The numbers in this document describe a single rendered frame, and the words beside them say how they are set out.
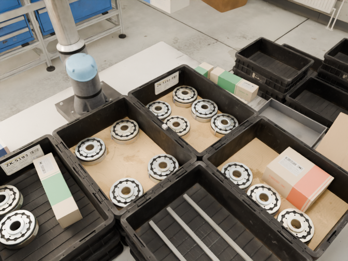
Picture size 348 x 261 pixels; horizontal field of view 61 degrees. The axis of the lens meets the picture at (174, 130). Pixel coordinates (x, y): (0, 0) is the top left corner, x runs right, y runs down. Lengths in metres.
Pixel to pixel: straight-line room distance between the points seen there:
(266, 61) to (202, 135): 1.15
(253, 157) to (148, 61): 0.88
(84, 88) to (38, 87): 1.62
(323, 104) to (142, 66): 1.17
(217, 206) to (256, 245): 0.15
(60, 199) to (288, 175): 0.68
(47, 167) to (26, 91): 1.87
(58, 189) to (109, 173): 0.17
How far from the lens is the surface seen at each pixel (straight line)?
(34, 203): 1.04
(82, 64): 1.24
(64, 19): 1.28
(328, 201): 1.06
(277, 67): 2.12
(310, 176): 0.99
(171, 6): 1.38
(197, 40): 3.24
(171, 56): 1.72
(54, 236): 0.96
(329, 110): 2.09
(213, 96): 1.19
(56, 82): 2.85
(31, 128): 1.44
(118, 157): 1.05
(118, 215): 0.82
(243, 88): 1.45
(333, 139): 1.20
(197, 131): 1.12
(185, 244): 0.89
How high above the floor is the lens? 1.66
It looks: 48 degrees down
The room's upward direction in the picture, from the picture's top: straight up
